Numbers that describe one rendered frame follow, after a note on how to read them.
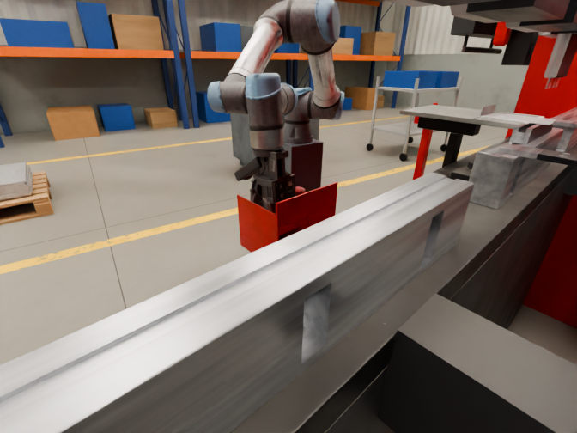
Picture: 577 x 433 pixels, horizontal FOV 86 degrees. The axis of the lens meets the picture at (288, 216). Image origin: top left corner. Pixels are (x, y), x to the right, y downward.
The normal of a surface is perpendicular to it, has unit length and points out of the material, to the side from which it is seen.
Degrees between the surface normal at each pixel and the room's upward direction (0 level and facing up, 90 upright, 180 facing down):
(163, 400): 90
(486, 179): 90
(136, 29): 90
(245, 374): 90
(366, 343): 0
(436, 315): 0
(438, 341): 0
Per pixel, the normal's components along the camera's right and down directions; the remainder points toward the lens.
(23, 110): 0.54, 0.38
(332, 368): 0.01, -0.89
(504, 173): -0.75, 0.29
